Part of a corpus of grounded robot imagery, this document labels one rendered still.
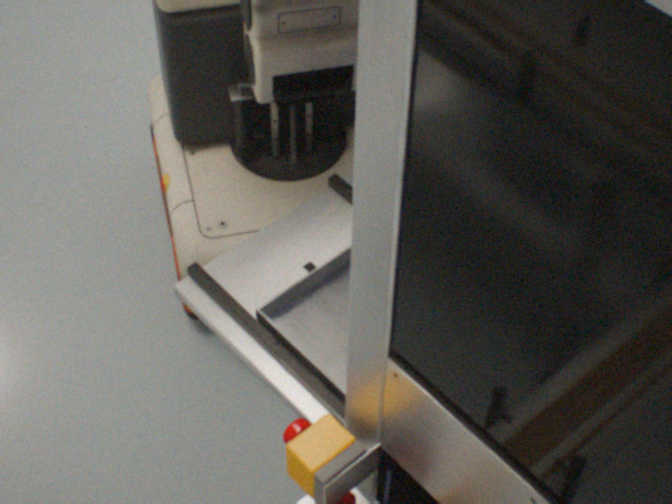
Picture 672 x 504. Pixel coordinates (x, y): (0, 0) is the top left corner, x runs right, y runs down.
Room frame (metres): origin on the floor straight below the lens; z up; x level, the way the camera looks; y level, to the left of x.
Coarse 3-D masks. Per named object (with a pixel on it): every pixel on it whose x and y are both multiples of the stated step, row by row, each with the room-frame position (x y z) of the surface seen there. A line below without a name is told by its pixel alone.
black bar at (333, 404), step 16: (192, 272) 1.11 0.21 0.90; (208, 288) 1.08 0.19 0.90; (224, 288) 1.08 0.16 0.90; (224, 304) 1.05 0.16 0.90; (240, 304) 1.05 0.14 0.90; (240, 320) 1.02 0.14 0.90; (256, 320) 1.02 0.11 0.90; (256, 336) 1.00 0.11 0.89; (272, 336) 0.99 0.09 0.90; (272, 352) 0.97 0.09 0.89; (288, 352) 0.97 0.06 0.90; (288, 368) 0.94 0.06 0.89; (304, 368) 0.94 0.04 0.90; (304, 384) 0.92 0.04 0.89; (320, 384) 0.91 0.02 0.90; (320, 400) 0.89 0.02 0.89; (336, 400) 0.89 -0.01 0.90; (336, 416) 0.87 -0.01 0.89
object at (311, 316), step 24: (336, 264) 1.13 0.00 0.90; (288, 288) 1.07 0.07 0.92; (312, 288) 1.10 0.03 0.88; (336, 288) 1.10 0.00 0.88; (264, 312) 1.04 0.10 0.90; (288, 312) 1.05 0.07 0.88; (312, 312) 1.05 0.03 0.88; (336, 312) 1.05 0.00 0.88; (288, 336) 1.01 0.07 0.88; (312, 336) 1.01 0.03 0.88; (336, 336) 1.01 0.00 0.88; (312, 360) 0.94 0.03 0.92; (336, 360) 0.97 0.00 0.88; (336, 384) 0.90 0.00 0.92
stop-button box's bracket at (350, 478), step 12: (372, 456) 0.74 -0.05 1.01; (348, 468) 0.71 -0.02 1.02; (360, 468) 0.72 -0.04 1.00; (372, 468) 0.74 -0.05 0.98; (336, 480) 0.69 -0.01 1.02; (348, 480) 0.71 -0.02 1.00; (360, 480) 0.72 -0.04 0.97; (324, 492) 0.68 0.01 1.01; (336, 492) 0.70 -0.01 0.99; (348, 492) 0.71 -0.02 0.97
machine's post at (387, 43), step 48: (384, 0) 0.77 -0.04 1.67; (384, 48) 0.77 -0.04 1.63; (384, 96) 0.77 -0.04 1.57; (384, 144) 0.76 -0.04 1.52; (384, 192) 0.76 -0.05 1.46; (384, 240) 0.76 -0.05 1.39; (384, 288) 0.75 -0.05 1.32; (384, 336) 0.75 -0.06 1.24; (384, 384) 0.75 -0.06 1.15; (384, 480) 0.76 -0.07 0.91
